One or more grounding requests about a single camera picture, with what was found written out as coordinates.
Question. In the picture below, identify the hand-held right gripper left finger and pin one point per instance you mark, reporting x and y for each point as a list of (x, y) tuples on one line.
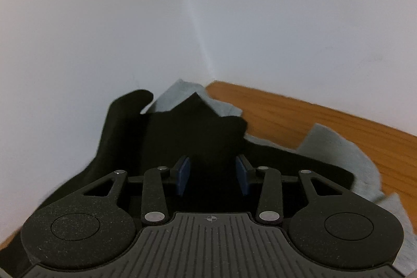
[(184, 175)]

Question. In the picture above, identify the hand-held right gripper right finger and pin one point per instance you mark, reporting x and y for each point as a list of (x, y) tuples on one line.
[(242, 175)]

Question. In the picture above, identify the black garment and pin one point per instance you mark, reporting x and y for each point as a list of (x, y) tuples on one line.
[(182, 131)]

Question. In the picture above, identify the grey printed t-shirt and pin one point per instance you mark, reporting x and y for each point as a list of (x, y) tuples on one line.
[(335, 147)]

